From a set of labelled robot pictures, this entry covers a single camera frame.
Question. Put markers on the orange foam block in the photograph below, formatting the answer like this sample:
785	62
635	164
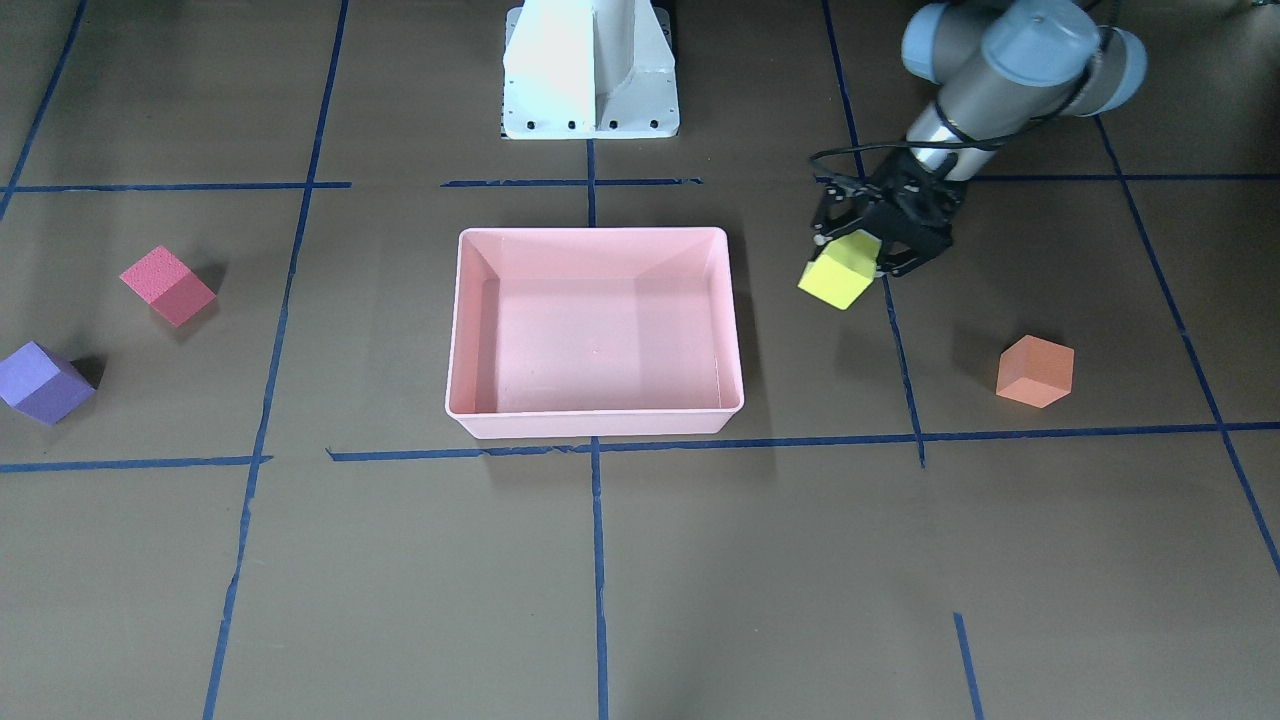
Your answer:
1035	372

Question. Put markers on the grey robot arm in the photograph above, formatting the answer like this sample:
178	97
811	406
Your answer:
1002	69

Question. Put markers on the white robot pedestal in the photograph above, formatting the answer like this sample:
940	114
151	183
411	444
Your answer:
589	70

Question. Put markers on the yellow foam block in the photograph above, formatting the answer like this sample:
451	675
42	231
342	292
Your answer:
842	270

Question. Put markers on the purple foam block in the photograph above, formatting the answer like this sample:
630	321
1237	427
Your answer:
41	385

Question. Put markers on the red foam block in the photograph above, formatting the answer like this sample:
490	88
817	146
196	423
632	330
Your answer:
168	286

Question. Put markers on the pink plastic bin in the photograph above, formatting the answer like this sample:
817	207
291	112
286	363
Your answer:
575	332

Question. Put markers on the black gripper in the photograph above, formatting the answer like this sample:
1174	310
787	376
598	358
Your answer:
905	256

